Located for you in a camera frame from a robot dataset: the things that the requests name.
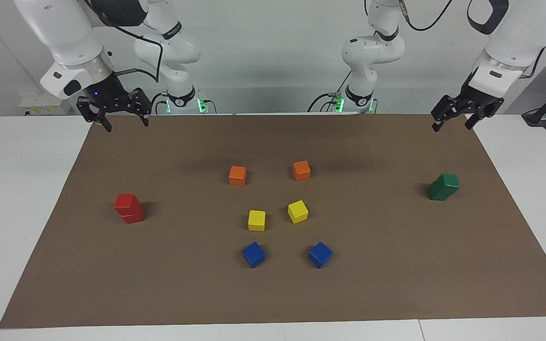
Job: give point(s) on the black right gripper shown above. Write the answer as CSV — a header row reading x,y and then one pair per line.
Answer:
x,y
109,97

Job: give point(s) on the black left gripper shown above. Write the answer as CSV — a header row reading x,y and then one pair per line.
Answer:
x,y
477,102

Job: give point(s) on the green wooden cube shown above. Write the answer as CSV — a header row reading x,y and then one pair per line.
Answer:
x,y
436,193
449,183

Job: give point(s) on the red wooden cube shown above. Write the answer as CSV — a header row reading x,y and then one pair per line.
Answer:
x,y
134,218
126,203

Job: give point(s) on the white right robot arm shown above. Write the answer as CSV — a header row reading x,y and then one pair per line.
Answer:
x,y
64,38

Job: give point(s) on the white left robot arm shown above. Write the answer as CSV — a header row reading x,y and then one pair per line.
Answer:
x,y
514,38

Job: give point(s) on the white power strip box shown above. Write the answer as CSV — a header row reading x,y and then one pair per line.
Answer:
x,y
40,103

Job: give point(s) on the orange wooden cube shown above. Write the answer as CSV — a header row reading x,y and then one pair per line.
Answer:
x,y
237,176
302,171

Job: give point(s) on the brown table mat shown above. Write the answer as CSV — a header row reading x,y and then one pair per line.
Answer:
x,y
396,265

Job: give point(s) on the yellow wooden cube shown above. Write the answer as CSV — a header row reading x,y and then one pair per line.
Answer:
x,y
256,221
298,211

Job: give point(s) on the blue wooden cube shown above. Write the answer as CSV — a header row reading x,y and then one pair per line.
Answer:
x,y
320,255
253,255

